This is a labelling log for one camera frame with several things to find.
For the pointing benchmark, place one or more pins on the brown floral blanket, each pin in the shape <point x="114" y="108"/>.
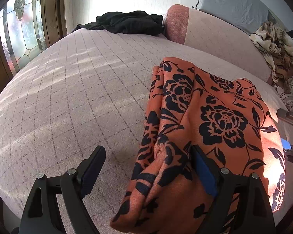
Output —
<point x="276" y="46"/>

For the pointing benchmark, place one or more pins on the pink quilted bolster pillow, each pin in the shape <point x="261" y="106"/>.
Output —
<point x="212" y="35"/>

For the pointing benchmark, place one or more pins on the grey blue cushion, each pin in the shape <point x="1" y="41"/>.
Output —
<point x="247" y="15"/>

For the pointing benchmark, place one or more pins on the orange black floral garment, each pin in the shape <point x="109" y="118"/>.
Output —
<point x="227" y="120"/>

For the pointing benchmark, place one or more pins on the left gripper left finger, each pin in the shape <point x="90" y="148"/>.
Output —
<point x="41" y="213"/>

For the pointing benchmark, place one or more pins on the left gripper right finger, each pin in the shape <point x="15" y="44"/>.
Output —
<point x="253" y="212"/>

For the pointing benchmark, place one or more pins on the stained glass wooden door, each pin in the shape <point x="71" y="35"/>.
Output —
<point x="27" y="28"/>

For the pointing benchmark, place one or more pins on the black cloth pile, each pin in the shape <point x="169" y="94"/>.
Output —
<point x="137" y="22"/>

